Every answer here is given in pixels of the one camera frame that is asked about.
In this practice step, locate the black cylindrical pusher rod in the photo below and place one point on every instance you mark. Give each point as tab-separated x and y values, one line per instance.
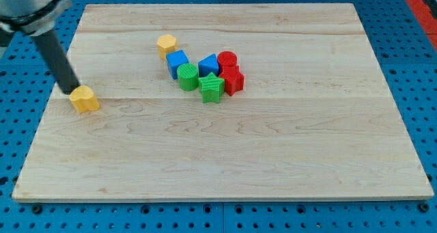
54	55

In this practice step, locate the yellow heart block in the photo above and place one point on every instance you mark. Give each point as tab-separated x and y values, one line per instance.
83	99

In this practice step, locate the wooden board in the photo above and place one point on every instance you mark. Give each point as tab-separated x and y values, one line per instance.
315	122

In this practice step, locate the yellow hexagon block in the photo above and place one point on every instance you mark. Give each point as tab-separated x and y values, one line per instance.
166	44

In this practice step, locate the blue cube block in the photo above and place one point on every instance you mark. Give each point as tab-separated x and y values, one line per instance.
174	60

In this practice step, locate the green cylinder block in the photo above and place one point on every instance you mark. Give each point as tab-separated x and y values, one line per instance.
188	77

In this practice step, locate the blue triangle block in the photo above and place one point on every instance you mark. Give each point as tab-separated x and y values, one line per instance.
208	65

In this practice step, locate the green star block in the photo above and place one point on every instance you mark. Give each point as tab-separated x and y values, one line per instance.
211	88

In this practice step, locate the red cylinder block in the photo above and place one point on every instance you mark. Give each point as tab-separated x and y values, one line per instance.
226	59

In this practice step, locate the red star block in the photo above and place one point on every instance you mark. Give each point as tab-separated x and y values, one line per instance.
234	79

